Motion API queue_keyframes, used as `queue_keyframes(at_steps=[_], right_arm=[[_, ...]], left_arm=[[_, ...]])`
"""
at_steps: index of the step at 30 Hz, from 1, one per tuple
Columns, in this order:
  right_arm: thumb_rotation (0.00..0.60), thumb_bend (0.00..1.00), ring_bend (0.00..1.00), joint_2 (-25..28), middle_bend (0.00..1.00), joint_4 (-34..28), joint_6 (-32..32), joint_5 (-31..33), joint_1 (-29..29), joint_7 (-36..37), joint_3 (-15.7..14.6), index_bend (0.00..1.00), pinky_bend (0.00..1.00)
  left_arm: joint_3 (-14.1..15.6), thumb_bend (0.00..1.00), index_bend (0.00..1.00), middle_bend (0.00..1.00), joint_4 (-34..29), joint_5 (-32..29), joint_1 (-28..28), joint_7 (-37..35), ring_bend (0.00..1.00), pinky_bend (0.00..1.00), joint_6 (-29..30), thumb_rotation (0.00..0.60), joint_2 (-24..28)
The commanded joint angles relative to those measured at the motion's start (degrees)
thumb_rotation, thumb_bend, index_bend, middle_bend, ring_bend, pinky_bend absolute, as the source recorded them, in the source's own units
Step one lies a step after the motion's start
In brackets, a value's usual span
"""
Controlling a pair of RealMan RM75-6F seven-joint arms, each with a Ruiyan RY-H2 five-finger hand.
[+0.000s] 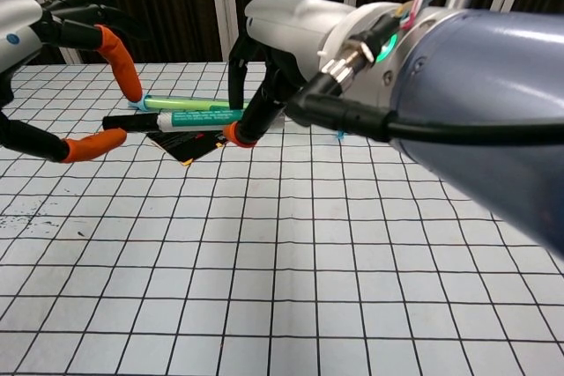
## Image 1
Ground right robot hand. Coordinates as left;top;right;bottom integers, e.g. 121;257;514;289
223;0;353;148

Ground green white marker body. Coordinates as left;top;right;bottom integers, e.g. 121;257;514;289
156;107;246;133

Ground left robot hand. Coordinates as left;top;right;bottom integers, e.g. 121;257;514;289
0;0;143;164

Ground black pen cap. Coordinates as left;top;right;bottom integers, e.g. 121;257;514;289
101;114;160;135

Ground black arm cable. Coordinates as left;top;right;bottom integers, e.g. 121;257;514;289
286;10;564;147

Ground black card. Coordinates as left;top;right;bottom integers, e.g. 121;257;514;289
146;129;231;168

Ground light blue checkered tablecloth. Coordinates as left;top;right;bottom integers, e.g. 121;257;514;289
0;58;564;376

